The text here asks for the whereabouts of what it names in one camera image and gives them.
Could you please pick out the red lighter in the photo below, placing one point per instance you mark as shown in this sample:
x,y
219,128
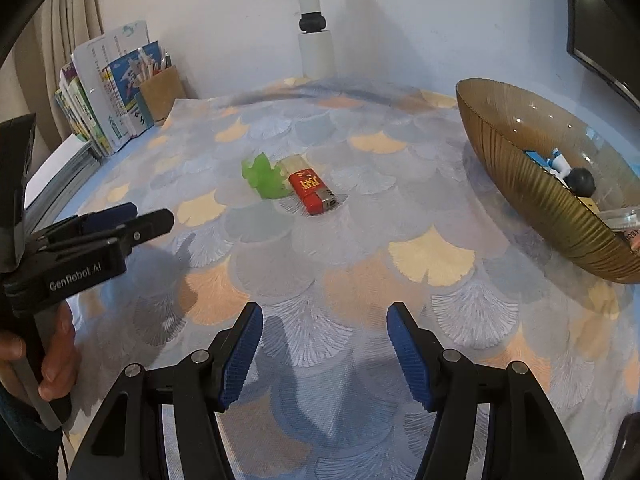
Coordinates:
x,y
307,187

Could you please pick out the blue flat toy block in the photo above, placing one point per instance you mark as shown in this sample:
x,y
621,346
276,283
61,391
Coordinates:
x,y
537,158

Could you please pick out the row of colourful books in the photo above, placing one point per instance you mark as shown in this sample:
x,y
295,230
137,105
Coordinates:
x,y
105,90

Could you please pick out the blue fan-patterned tablecloth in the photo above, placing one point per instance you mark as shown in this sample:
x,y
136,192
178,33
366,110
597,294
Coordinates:
x,y
375,285

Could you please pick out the green maple leaf toy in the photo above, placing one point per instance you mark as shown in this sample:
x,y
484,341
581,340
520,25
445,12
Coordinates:
x,y
267,177

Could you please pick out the beige curtain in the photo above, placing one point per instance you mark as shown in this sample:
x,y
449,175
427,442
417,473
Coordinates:
x,y
55,20

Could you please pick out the person's left forearm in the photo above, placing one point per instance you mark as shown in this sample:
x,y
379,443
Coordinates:
x,y
20,435

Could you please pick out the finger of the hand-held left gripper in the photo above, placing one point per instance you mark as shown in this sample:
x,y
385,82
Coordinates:
x,y
112,215
150,225

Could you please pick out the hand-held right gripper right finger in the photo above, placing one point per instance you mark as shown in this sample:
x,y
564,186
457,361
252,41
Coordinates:
x,y
410,355

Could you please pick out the white paper stack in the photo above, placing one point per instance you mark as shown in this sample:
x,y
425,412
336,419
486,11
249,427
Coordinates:
x,y
60,170

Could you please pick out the black pole clamp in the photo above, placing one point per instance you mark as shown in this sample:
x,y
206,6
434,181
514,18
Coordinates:
x,y
312,22

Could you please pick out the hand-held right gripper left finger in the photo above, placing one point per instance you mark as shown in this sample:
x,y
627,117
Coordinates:
x,y
242,355

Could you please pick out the bundle of pens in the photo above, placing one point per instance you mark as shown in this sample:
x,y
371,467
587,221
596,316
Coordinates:
x,y
155,65

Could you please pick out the person's left hand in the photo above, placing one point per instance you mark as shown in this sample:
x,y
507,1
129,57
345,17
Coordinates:
x,y
60,360

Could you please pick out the amber ribbed glass bowl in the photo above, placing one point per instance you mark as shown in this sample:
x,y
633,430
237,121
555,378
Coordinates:
x,y
525,200

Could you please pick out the clear plastic lid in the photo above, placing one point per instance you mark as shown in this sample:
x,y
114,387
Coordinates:
x,y
620,217

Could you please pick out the brown pen holder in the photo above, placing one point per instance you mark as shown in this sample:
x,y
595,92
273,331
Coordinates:
x,y
160,97

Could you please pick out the black monitor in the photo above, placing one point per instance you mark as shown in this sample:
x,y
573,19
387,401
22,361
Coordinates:
x,y
605,25

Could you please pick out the white lamp pole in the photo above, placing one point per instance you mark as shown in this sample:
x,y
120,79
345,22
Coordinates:
x,y
317,55

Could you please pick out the white astronaut figure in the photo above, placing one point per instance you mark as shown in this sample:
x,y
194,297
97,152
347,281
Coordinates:
x,y
582,180

